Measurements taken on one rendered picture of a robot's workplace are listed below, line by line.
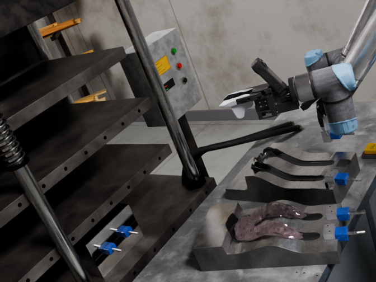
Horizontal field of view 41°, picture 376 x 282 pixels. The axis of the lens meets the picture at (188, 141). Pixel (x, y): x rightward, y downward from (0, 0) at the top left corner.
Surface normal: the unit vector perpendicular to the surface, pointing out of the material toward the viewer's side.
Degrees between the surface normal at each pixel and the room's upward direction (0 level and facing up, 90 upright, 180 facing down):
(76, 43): 90
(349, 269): 90
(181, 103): 90
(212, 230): 0
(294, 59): 90
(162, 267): 0
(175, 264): 0
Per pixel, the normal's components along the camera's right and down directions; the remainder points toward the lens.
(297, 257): -0.29, 0.50
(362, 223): 0.76, 0.00
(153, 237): -0.34, -0.85
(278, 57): -0.58, 0.52
